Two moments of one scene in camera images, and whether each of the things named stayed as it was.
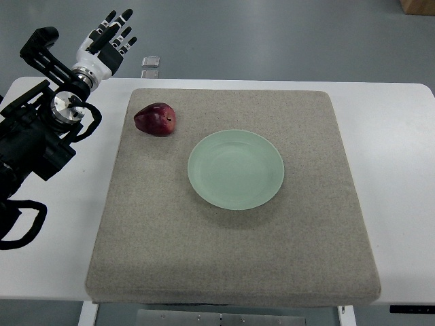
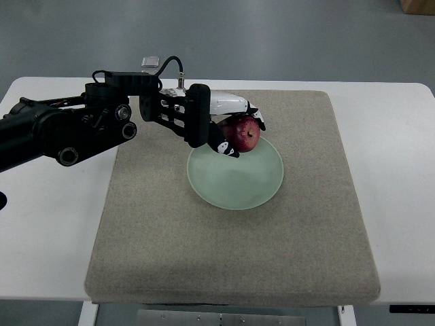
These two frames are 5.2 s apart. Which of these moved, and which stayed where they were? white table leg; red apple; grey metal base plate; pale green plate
Moved: red apple
Stayed: white table leg; pale green plate; grey metal base plate
